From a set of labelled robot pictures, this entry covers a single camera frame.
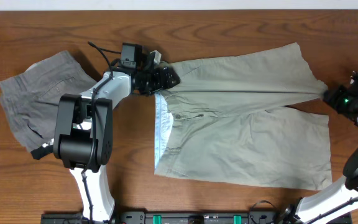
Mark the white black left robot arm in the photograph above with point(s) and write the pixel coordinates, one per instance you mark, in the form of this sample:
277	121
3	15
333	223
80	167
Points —
83	133

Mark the black patterned folded garment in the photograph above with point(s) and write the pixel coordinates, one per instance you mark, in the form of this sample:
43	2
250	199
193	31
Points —
42	151

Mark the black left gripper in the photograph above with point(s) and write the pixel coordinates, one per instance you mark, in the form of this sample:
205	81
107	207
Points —
160	84

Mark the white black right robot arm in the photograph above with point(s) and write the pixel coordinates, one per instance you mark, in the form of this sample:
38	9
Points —
336	200

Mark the folded grey shorts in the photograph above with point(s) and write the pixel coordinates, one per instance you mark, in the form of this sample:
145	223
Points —
30	99

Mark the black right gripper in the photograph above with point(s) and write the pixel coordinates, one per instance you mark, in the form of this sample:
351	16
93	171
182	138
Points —
333	96

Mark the khaki green shorts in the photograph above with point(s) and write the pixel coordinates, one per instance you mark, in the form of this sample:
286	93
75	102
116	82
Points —
233	119

